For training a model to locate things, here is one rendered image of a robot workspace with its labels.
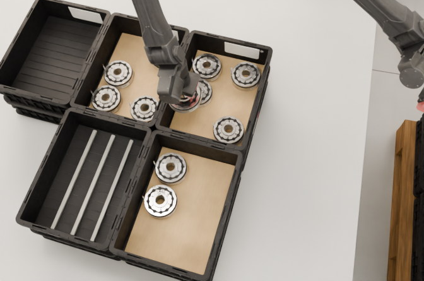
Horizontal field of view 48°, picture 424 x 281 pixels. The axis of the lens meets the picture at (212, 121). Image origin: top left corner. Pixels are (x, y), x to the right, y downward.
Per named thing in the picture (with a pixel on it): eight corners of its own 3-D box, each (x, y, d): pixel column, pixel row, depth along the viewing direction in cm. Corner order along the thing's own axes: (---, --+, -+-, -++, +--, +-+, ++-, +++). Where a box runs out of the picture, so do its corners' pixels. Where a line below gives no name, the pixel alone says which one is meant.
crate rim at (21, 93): (40, -1, 178) (37, -6, 176) (113, 15, 173) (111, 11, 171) (-10, 88, 162) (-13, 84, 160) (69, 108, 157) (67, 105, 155)
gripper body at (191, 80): (194, 96, 134) (191, 86, 127) (160, 87, 136) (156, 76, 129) (200, 77, 136) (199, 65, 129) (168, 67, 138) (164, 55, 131)
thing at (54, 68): (49, 15, 187) (38, -5, 176) (118, 31, 182) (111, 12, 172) (2, 101, 171) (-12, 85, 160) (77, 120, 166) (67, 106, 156)
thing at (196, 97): (174, 76, 146) (174, 74, 146) (204, 84, 145) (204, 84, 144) (162, 104, 143) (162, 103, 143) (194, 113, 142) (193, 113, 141)
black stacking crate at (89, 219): (78, 122, 166) (68, 107, 156) (158, 143, 162) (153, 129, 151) (29, 230, 150) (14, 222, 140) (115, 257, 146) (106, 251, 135)
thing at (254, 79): (237, 59, 169) (237, 58, 169) (264, 67, 167) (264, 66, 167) (227, 82, 165) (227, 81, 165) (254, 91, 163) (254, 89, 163)
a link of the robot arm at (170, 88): (178, 42, 117) (149, 43, 121) (168, 84, 114) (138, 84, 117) (197, 65, 127) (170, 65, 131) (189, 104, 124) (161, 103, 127)
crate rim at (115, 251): (154, 131, 153) (153, 128, 151) (243, 155, 148) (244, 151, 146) (108, 252, 137) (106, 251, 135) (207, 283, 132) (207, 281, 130)
